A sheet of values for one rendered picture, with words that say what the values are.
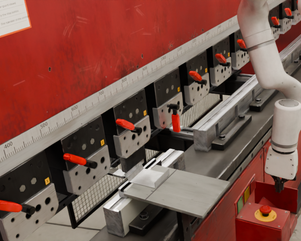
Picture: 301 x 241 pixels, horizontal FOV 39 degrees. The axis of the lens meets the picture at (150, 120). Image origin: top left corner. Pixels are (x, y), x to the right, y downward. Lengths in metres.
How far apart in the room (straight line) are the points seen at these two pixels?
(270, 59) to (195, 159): 0.51
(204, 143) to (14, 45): 1.00
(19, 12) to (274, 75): 0.81
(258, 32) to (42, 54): 0.71
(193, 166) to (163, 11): 0.61
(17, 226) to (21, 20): 0.43
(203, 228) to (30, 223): 0.71
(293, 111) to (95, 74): 0.63
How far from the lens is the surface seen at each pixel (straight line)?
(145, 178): 1.35
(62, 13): 1.00
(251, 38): 1.40
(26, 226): 1.01
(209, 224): 1.58
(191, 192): 1.27
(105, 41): 1.11
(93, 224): 2.91
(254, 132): 1.86
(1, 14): 0.89
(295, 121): 1.41
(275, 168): 1.51
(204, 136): 1.70
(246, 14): 1.39
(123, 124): 1.13
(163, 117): 1.36
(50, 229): 2.97
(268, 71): 1.39
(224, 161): 1.66
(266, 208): 1.52
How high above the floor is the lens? 1.71
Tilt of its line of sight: 24 degrees down
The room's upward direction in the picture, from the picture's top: 7 degrees counter-clockwise
